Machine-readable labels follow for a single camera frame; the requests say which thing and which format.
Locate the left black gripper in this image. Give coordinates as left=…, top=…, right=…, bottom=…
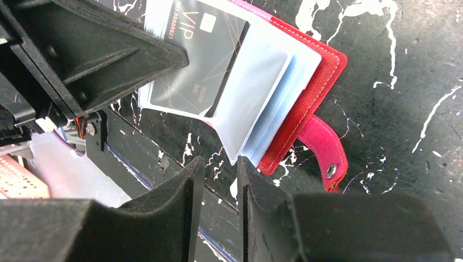
left=1, top=1, right=188, bottom=145

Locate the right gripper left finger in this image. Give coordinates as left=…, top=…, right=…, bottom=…
left=1, top=156, right=205, bottom=261

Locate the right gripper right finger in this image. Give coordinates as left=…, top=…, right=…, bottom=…
left=237, top=157, right=454, bottom=261

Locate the red card holder wallet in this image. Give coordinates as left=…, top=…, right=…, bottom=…
left=138, top=1, right=348, bottom=192

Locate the dark VIP credit card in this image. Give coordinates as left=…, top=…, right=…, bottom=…
left=143, top=1, right=250, bottom=117

